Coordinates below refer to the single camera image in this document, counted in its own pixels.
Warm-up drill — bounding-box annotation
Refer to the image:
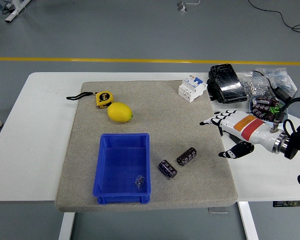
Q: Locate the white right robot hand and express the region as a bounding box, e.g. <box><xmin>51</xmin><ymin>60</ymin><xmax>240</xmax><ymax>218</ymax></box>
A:
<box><xmin>199</xmin><ymin>109</ymin><xmax>281</xmax><ymax>160</ymax></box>

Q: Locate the blue plastic box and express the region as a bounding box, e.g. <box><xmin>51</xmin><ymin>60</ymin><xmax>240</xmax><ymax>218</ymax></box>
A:
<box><xmin>92</xmin><ymin>132</ymin><xmax>152</xmax><ymax>205</ymax></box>

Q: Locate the clear bag of blue parts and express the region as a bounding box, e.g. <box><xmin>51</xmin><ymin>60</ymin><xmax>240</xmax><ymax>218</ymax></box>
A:
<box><xmin>256</xmin><ymin>66</ymin><xmax>298</xmax><ymax>92</ymax></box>

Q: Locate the dark cylindrical battery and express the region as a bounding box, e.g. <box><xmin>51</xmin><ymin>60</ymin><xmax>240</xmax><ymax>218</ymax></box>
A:
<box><xmin>158</xmin><ymin>159</ymin><xmax>178</xmax><ymax>180</ymax></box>
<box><xmin>176</xmin><ymin>147</ymin><xmax>198</xmax><ymax>167</ymax></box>

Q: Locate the yellow lemon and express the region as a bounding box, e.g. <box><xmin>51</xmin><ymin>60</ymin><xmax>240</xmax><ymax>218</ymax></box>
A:
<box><xmin>107</xmin><ymin>102</ymin><xmax>134</xmax><ymax>123</ymax></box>

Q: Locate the black power adapter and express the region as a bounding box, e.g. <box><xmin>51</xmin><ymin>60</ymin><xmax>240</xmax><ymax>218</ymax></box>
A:
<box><xmin>274</xmin><ymin>86</ymin><xmax>295</xmax><ymax>101</ymax></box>

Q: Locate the yellow tape measure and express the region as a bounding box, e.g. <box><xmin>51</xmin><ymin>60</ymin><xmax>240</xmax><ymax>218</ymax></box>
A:
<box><xmin>66</xmin><ymin>91</ymin><xmax>115</xmax><ymax>110</ymax></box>

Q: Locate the white circuit breaker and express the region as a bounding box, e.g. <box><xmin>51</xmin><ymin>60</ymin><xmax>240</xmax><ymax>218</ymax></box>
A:
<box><xmin>178</xmin><ymin>75</ymin><xmax>208</xmax><ymax>103</ymax></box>

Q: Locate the black cracked phone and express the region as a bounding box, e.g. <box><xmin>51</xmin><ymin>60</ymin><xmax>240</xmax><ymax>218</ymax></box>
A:
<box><xmin>209</xmin><ymin>63</ymin><xmax>249</xmax><ymax>104</ymax></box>

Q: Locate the silver floor bracket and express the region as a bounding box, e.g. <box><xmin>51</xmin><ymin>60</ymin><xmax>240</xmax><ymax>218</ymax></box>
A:
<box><xmin>176</xmin><ymin>0</ymin><xmax>201</xmax><ymax>13</ymax></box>

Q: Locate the white table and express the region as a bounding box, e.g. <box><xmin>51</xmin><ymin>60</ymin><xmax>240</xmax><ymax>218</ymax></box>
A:
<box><xmin>0</xmin><ymin>71</ymin><xmax>300</xmax><ymax>240</ymax></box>

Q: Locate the small clear plastic bag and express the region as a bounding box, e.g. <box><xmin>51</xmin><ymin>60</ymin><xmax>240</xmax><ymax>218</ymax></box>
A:
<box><xmin>134</xmin><ymin>175</ymin><xmax>146</xmax><ymax>191</ymax></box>

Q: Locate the grey-brown mat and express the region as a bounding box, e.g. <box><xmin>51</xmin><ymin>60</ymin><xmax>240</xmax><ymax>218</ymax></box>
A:
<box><xmin>54</xmin><ymin>79</ymin><xmax>239</xmax><ymax>213</ymax></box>

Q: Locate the clear bag of nuts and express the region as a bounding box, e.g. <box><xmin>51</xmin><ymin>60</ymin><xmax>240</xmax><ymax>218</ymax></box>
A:
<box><xmin>239</xmin><ymin>71</ymin><xmax>273</xmax><ymax>100</ymax></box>

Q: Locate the light blue bowl of batteries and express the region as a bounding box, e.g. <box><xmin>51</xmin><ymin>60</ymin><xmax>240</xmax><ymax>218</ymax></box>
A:
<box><xmin>248</xmin><ymin>94</ymin><xmax>290</xmax><ymax>124</ymax></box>

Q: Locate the metal bracket under table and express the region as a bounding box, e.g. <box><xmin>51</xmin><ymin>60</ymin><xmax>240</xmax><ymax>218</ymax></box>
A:
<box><xmin>207</xmin><ymin>206</ymin><xmax>230</xmax><ymax>215</ymax></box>

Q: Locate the black floor cable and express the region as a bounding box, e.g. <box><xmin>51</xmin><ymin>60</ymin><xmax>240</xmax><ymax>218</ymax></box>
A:
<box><xmin>247</xmin><ymin>0</ymin><xmax>300</xmax><ymax>38</ymax></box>

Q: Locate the white stand frame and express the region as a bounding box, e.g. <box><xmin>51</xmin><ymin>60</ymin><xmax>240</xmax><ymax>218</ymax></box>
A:
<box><xmin>4</xmin><ymin>0</ymin><xmax>32</xmax><ymax>24</ymax></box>

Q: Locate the black case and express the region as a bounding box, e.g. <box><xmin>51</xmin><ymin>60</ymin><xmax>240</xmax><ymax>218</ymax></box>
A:
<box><xmin>206</xmin><ymin>70</ymin><xmax>226</xmax><ymax>103</ymax></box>

